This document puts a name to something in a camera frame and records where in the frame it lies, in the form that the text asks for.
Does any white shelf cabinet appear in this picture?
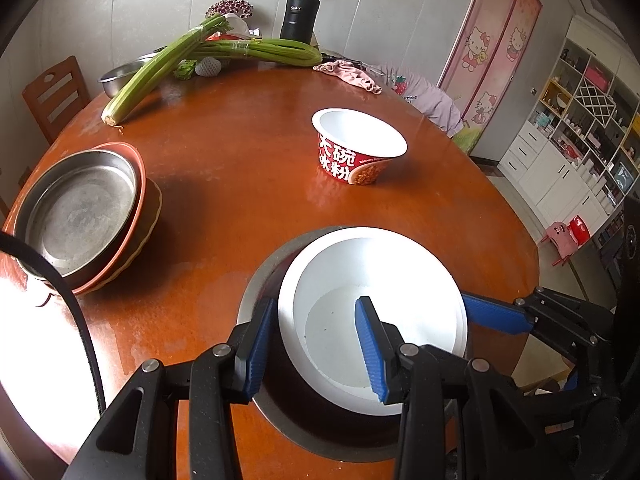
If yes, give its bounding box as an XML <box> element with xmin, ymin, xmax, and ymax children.
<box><xmin>497</xmin><ymin>15</ymin><xmax>640</xmax><ymax>261</ymax></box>

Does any stainless steel bowl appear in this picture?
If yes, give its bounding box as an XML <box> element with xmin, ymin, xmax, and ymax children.
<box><xmin>98</xmin><ymin>52</ymin><xmax>166</xmax><ymax>100</ymax></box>

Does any pink pig stool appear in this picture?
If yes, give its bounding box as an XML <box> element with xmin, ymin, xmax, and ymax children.
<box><xmin>540</xmin><ymin>221</ymin><xmax>577</xmax><ymax>263</ymax></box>

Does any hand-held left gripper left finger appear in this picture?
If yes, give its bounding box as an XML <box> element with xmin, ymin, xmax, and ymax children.
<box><xmin>62</xmin><ymin>296</ymin><xmax>277</xmax><ymax>480</ymax></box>

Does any black cable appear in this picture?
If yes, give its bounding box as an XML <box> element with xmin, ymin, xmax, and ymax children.
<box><xmin>0</xmin><ymin>232</ymin><xmax>106</xmax><ymax>416</ymax></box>

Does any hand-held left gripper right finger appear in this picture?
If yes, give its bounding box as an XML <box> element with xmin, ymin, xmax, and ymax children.
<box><xmin>354</xmin><ymin>296</ymin><xmax>556</xmax><ymax>480</ymax></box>

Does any flower-pattern object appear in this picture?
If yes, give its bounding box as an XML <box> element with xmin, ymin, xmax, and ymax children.
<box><xmin>205</xmin><ymin>0</ymin><xmax>255</xmax><ymax>21</ymax></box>

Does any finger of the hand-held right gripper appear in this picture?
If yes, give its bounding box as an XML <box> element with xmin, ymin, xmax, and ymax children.
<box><xmin>560</xmin><ymin>345</ymin><xmax>608</xmax><ymax>401</ymax></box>
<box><xmin>461</xmin><ymin>286</ymin><xmax>615</xmax><ymax>356</ymax></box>

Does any red stool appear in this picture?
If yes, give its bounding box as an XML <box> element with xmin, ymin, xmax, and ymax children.
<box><xmin>567</xmin><ymin>215</ymin><xmax>591</xmax><ymax>243</ymax></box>

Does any red printed paper bowl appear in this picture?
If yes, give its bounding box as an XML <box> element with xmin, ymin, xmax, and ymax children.
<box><xmin>311</xmin><ymin>108</ymin><xmax>408</xmax><ymax>187</ymax></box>

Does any lavender garment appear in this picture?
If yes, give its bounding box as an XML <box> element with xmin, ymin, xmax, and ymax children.
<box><xmin>372</xmin><ymin>64</ymin><xmax>466</xmax><ymax>138</ymax></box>

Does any thin celery bunch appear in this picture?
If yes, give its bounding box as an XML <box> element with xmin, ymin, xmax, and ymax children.
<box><xmin>175</xmin><ymin>37</ymin><xmax>323</xmax><ymax>81</ymax></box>

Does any yellow-rim bowl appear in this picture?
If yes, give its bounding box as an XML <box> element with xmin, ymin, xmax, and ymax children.
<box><xmin>82</xmin><ymin>177</ymin><xmax>163</xmax><ymax>293</ymax></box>

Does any stainless steel basin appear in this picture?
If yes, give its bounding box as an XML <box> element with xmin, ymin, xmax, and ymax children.
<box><xmin>236</xmin><ymin>225</ymin><xmax>468</xmax><ymax>463</ymax></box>

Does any thick celery bunch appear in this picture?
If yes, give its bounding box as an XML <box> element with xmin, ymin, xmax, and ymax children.
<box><xmin>101</xmin><ymin>14</ymin><xmax>233</xmax><ymax>126</ymax></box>

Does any black thermos bottle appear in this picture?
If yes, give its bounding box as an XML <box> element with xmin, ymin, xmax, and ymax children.
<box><xmin>279</xmin><ymin>0</ymin><xmax>321</xmax><ymax>43</ymax></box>

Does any wooden slat-back chair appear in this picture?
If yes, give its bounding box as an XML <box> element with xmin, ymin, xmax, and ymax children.
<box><xmin>21</xmin><ymin>56</ymin><xmax>92</xmax><ymax>146</ymax></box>

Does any orange bear-shaped plate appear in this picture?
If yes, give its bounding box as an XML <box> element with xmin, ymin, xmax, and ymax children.
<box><xmin>37</xmin><ymin>141</ymin><xmax>147</xmax><ymax>296</ymax></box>

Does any stainless steel plate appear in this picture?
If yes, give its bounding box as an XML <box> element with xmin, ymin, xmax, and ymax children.
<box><xmin>12</xmin><ymin>150</ymin><xmax>140</xmax><ymax>277</ymax></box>

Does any plain white bowl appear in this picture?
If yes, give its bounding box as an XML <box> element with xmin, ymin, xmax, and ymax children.
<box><xmin>277</xmin><ymin>226</ymin><xmax>469</xmax><ymax>417</ymax></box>

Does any pink cloth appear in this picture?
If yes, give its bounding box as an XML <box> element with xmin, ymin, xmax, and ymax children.
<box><xmin>313</xmin><ymin>59</ymin><xmax>382</xmax><ymax>95</ymax></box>

